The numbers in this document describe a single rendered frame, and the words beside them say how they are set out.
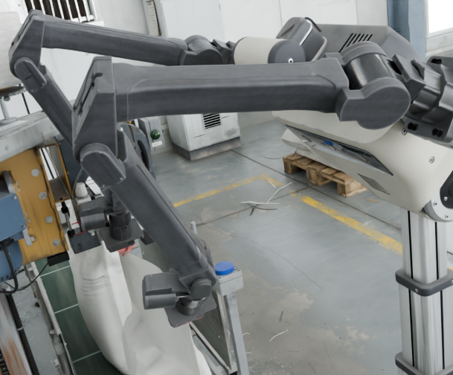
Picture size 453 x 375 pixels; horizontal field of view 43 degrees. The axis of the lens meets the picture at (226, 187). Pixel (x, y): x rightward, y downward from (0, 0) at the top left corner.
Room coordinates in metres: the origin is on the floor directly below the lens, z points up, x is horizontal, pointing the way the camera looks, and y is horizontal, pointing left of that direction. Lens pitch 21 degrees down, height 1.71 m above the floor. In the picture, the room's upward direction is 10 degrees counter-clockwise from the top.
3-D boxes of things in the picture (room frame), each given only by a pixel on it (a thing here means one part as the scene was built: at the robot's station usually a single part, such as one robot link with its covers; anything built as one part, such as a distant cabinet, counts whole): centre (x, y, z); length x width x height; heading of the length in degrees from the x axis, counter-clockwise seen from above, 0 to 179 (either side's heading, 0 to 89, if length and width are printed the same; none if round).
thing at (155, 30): (5.50, 0.40, 1.34); 0.24 x 0.04 x 0.32; 22
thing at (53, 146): (1.59, 0.49, 1.26); 0.22 x 0.05 x 0.16; 22
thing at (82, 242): (1.53, 0.43, 1.04); 0.08 x 0.06 x 0.05; 112
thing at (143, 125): (1.64, 0.19, 1.28); 0.08 x 0.05 x 0.09; 22
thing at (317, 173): (4.42, -1.22, 0.07); 1.20 x 0.82 x 0.14; 114
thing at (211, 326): (2.21, 0.29, 0.53); 1.05 x 0.02 x 0.41; 22
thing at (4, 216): (1.23, 0.53, 1.25); 0.10 x 0.08 x 0.12; 137
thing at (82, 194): (1.48, 0.39, 1.14); 0.05 x 0.04 x 0.16; 112
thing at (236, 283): (1.56, 0.05, 0.81); 0.08 x 0.08 x 0.06; 22
